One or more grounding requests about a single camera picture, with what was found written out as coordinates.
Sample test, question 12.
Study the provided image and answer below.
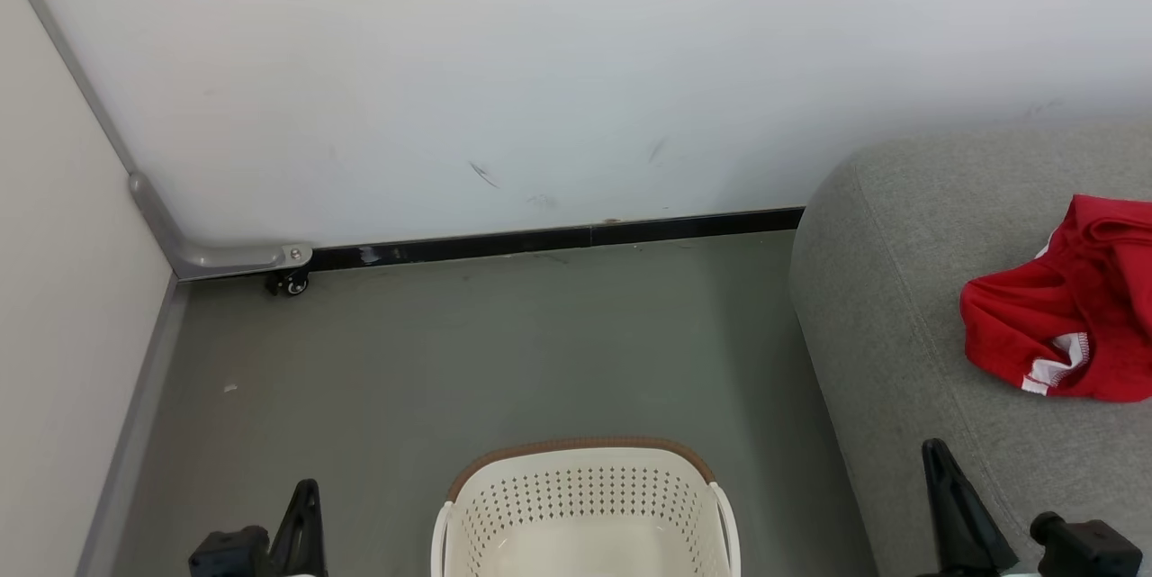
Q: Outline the white perforated laundry basket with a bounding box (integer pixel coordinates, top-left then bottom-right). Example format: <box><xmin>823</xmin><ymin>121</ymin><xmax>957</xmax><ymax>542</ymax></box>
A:
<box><xmin>430</xmin><ymin>436</ymin><xmax>742</xmax><ymax>577</ymax></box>

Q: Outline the red garment with white trim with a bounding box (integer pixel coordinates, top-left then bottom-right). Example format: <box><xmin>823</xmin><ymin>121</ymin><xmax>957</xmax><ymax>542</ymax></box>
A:
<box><xmin>959</xmin><ymin>194</ymin><xmax>1152</xmax><ymax>403</ymax></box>

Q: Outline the grey metal partition frame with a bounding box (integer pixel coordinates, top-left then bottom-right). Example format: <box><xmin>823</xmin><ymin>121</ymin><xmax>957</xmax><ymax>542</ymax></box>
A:
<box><xmin>0</xmin><ymin>0</ymin><xmax>314</xmax><ymax>281</ymax></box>

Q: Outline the grey fabric sofa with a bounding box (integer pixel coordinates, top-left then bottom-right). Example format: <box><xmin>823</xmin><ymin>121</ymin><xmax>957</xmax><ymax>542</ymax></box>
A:
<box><xmin>790</xmin><ymin>122</ymin><xmax>1152</xmax><ymax>577</ymax></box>

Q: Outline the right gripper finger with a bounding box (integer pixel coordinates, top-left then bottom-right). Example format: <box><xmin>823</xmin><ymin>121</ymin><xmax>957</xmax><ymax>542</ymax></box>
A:
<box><xmin>921</xmin><ymin>438</ymin><xmax>1019</xmax><ymax>577</ymax></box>

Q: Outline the black wall baseboard strip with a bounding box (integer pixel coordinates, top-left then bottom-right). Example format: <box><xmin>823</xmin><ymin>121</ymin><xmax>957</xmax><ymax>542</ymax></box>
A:
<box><xmin>309</xmin><ymin>207</ymin><xmax>805</xmax><ymax>272</ymax></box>

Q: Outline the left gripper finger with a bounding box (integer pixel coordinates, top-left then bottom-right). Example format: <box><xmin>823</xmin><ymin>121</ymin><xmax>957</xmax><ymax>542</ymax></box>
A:
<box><xmin>270</xmin><ymin>479</ymin><xmax>326</xmax><ymax>577</ymax></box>

